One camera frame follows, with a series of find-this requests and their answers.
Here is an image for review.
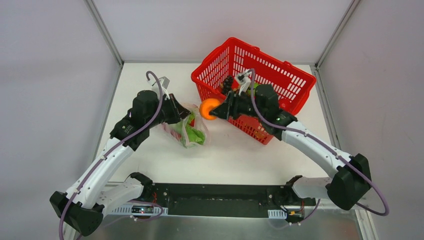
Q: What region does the orange fruit toy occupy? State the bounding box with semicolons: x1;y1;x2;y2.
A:
199;98;221;120

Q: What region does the clear zip top bag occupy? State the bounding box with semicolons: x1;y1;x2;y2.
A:
161;103;211;149

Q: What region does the napa cabbage toy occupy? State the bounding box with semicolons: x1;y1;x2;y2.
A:
170;117;206;148

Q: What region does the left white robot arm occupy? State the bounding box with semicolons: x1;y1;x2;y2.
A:
49;90;191;237

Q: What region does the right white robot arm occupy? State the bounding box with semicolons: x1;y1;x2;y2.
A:
201;84;371;210

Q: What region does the black grape bunch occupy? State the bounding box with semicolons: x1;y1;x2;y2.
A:
220;75;234;96

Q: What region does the red plastic shopping basket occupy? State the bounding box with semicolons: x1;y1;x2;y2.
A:
191;37;317;146

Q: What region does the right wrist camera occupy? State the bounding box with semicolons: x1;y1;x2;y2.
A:
234;68;255;96

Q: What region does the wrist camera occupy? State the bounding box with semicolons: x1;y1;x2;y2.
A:
234;68;255;96
147;76;170;100

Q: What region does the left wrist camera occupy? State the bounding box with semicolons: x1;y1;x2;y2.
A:
147;76;170;100

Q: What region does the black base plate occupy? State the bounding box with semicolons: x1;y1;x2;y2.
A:
136;183;317;218

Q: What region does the aluminium frame rail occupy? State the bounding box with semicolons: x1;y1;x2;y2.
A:
70;181;369;211

